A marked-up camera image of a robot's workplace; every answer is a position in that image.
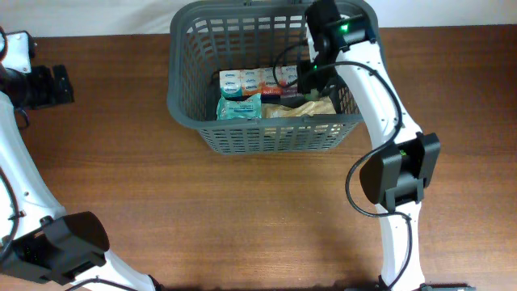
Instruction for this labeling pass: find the tan paper pouch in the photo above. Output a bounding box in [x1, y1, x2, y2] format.
[262, 97, 336, 119]

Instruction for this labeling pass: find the multicolour tissue pack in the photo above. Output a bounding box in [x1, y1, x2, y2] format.
[219, 65, 303, 99]

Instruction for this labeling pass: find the grey plastic basket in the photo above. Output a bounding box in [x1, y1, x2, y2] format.
[167, 1, 363, 154]

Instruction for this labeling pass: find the silver tin can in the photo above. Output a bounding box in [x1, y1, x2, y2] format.
[305, 91, 322, 101]

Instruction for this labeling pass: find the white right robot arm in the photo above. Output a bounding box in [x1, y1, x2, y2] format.
[297, 1, 440, 290]

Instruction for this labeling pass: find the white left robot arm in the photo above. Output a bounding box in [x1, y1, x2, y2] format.
[1, 31, 164, 290]

